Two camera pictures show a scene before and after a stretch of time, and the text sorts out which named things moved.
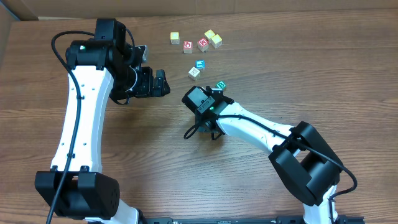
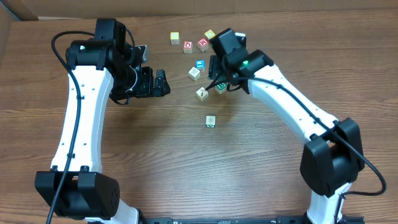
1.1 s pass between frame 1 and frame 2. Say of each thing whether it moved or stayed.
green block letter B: stayed
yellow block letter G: stayed
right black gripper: moved
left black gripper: stayed
